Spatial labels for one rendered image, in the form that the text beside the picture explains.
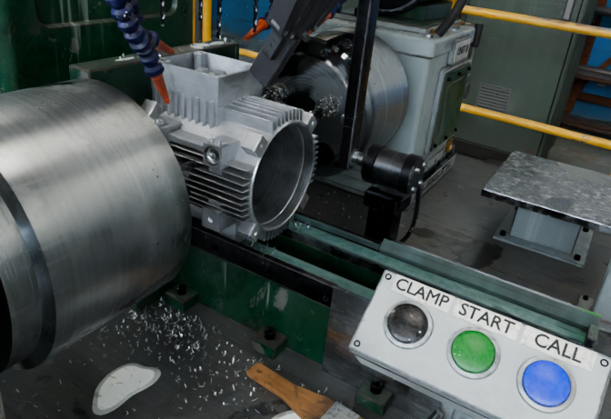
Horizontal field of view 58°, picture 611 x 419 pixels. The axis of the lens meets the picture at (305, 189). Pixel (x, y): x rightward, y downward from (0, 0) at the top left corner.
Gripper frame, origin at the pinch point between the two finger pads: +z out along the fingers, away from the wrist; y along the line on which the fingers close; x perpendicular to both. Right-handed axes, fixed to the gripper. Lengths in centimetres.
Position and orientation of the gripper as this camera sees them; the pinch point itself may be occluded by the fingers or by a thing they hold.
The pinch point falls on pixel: (274, 55)
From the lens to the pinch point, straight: 65.2
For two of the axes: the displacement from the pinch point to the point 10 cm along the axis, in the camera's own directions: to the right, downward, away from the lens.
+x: 6.8, 7.1, -1.8
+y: -5.4, 3.1, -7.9
